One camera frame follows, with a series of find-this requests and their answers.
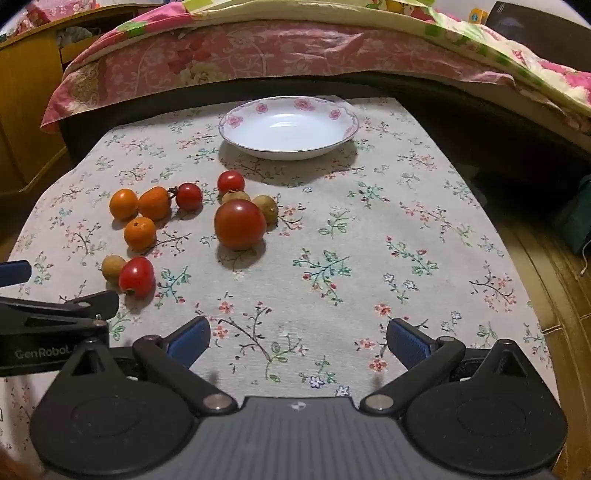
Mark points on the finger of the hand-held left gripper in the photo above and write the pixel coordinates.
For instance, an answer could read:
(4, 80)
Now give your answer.
(14, 273)
(101, 302)

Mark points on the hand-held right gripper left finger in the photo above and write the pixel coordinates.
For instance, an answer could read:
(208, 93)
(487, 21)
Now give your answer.
(189, 340)

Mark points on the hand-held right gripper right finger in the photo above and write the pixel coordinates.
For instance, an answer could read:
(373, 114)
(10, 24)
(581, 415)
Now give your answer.
(408, 341)

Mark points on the tan longan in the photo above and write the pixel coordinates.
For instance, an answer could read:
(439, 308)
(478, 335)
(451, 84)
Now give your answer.
(235, 197)
(267, 207)
(112, 267)

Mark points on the oval red cherry tomato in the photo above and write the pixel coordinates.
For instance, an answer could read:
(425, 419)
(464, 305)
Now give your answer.
(137, 277)

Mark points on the orange kumquat with green calyx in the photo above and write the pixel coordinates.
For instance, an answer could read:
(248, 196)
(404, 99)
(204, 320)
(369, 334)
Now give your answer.
(140, 232)

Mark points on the small round orange kumquat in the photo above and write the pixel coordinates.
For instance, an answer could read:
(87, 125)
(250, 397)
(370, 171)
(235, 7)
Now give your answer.
(123, 203)

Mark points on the large orange kumquat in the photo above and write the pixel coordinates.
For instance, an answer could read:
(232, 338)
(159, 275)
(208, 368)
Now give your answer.
(154, 203)

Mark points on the large dark red tomato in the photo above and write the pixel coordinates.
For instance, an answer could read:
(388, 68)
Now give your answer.
(240, 225)

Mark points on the round red cherry tomato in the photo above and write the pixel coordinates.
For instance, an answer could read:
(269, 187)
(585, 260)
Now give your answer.
(230, 181)
(189, 196)

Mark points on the white plate with pink flowers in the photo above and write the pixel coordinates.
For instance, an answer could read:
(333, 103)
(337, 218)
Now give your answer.
(286, 129)

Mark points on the beige floral tablecloth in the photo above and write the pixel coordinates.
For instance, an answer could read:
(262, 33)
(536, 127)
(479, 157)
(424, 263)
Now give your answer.
(346, 230)

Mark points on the yellow wooden cabinet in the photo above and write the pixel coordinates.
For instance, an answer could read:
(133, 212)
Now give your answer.
(27, 92)

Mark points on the dark green cloth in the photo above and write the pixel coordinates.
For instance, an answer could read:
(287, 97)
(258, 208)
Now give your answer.
(577, 217)

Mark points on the grey folded cloth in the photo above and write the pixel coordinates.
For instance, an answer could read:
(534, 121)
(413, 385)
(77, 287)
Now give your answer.
(78, 34)

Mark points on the pink lace-trimmed cloth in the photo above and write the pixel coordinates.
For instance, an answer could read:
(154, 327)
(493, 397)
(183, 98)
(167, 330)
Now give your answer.
(64, 9)

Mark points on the pink floral bedsheet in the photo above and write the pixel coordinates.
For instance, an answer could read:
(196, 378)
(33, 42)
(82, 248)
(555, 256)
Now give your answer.
(277, 50)

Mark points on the small yellow and blue box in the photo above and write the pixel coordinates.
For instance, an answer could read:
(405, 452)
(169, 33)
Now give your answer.
(478, 17)

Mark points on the black flat board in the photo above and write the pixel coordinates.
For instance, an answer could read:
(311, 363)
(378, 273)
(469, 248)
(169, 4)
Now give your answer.
(535, 32)

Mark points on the colourful patchwork quilt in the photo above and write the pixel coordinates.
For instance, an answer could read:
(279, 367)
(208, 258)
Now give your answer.
(300, 11)

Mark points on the dark bed frame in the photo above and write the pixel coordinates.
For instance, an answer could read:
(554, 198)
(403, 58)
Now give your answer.
(531, 120)

